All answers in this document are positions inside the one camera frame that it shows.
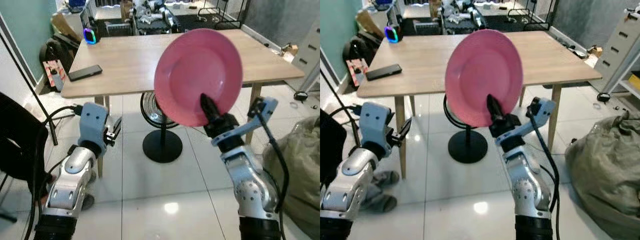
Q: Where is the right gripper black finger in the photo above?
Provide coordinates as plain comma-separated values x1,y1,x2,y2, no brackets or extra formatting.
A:
488,96,506,126
200,93,222,126

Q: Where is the pink round plate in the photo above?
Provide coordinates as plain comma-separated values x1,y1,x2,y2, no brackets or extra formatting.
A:
444,29,525,128
154,28,244,127

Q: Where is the flat black phone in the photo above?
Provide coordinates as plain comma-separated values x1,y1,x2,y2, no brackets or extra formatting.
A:
68,64,103,82
365,63,403,82

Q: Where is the black chair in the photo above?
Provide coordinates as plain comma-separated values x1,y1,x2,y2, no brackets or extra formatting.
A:
320,109,347,186
0,91,51,223

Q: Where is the light wooden table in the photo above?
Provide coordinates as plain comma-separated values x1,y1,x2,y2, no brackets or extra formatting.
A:
356,31,603,180
61,28,306,178

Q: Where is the red patterned box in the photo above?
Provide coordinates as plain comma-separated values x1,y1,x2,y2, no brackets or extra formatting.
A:
42,59,67,92
347,58,368,90

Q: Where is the olive green sack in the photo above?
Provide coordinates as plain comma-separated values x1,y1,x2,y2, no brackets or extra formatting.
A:
565,111,640,240
262,116,321,240

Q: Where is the black backpack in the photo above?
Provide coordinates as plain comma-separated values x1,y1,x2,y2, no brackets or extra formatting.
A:
342,36,383,71
39,37,76,76

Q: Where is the cluttered black desk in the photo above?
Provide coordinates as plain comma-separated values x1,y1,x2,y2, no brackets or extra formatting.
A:
92,0,251,36
400,0,558,34

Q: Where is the white drawer cabinet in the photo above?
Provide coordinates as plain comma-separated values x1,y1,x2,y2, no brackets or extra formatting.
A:
291,20,321,78
602,10,640,96

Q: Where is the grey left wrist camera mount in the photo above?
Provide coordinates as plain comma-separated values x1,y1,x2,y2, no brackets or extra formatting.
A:
359,102,394,151
78,102,110,151

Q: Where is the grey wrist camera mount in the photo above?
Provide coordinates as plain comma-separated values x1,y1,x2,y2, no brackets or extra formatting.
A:
496,97,556,146
211,97,279,147
359,102,394,151
78,102,110,151

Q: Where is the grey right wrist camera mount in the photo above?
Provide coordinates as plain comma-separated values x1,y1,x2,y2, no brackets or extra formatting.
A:
211,97,279,147
496,97,556,146

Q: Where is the black pedestal fan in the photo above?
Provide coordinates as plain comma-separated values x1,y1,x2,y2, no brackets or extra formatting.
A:
443,94,489,164
140,91,184,164

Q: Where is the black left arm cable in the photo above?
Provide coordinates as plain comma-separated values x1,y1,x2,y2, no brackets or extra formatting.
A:
320,105,363,191
22,105,83,240

